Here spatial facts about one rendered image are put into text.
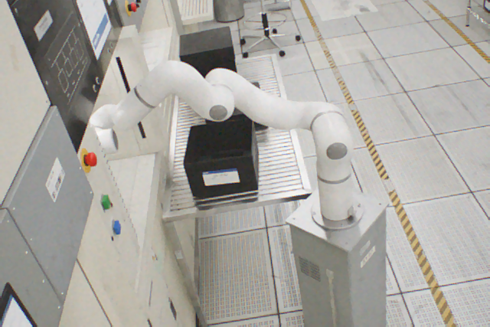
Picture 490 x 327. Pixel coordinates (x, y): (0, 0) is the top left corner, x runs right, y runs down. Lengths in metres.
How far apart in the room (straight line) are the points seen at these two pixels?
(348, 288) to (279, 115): 0.73
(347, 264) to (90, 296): 0.89
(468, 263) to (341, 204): 1.13
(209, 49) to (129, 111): 1.16
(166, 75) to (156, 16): 1.99
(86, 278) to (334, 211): 0.89
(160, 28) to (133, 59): 1.52
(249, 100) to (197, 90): 0.18
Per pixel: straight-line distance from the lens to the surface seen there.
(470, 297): 2.68
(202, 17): 3.68
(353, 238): 1.84
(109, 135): 1.71
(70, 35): 1.50
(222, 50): 2.70
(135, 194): 2.05
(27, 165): 1.09
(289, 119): 1.61
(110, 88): 2.11
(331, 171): 1.73
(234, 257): 2.88
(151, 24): 3.53
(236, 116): 2.38
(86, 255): 1.33
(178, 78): 1.54
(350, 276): 1.92
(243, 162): 1.99
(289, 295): 2.66
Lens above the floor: 2.09
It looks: 34 degrees down
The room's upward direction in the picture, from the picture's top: 11 degrees counter-clockwise
